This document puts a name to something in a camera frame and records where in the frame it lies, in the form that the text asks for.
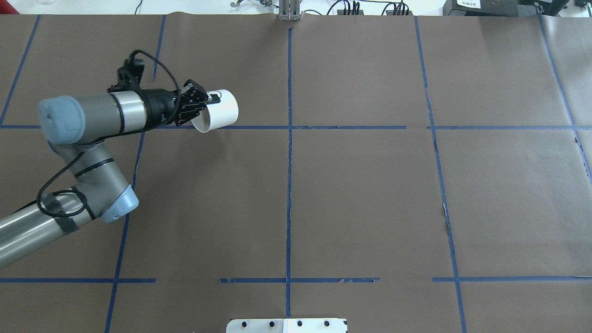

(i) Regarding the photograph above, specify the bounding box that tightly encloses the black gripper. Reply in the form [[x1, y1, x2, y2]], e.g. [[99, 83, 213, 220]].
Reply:
[[139, 80, 222, 128]]

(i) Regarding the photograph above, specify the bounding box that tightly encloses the white smiley face mug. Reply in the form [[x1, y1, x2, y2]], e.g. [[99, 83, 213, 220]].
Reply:
[[191, 89, 239, 133]]

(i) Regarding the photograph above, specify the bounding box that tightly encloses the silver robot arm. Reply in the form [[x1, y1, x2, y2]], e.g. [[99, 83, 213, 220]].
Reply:
[[1, 78, 237, 268]]

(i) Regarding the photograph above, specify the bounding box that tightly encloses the black box device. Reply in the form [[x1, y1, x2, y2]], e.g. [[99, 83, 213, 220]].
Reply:
[[442, 0, 519, 17]]

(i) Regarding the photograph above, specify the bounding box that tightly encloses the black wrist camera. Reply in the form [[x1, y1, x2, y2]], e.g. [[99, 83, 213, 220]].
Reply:
[[106, 50, 145, 93]]

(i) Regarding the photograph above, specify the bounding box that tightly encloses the aluminium frame post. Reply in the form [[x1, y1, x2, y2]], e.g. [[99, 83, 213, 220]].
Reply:
[[277, 0, 302, 22]]

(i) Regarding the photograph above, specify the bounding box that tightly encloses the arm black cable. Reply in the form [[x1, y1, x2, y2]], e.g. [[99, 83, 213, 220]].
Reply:
[[36, 50, 182, 218]]

